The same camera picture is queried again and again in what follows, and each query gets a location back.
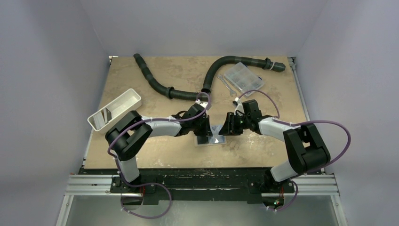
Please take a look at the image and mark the beige card holder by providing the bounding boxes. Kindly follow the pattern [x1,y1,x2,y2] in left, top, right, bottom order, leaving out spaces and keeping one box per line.
[194,125,227,147]

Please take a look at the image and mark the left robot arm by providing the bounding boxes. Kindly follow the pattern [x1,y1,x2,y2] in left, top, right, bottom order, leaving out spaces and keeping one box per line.
[105,104,212,193]

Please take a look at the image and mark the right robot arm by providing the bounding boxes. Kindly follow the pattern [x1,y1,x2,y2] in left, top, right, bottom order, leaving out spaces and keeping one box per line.
[219,99,331,192]

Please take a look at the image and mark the silver cards in tray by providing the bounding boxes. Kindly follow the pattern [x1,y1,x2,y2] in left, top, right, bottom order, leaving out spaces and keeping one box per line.
[92,108,112,129]

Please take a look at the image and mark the silver open-end wrench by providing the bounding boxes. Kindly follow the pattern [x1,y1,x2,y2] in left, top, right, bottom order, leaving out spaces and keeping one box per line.
[217,74,237,97]

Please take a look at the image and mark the clear plastic compartment box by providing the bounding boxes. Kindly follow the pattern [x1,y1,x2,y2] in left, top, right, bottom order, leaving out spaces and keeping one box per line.
[224,62,265,94]

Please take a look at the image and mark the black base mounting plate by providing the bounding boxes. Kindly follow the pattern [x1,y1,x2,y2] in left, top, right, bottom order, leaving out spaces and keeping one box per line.
[78,167,322,206]

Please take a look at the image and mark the white plastic tray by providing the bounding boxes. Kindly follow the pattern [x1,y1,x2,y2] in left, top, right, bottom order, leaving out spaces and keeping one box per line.
[87,89,142,134]

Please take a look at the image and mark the long dark corrugated hose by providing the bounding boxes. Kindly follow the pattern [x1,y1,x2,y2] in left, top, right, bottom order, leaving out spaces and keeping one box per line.
[133,53,211,103]

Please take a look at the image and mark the curved dark corrugated hose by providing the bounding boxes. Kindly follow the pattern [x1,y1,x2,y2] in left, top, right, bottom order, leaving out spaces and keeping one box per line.
[201,56,286,94]

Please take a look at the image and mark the aluminium frame rail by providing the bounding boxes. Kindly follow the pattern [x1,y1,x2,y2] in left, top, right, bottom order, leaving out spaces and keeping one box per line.
[56,173,348,226]

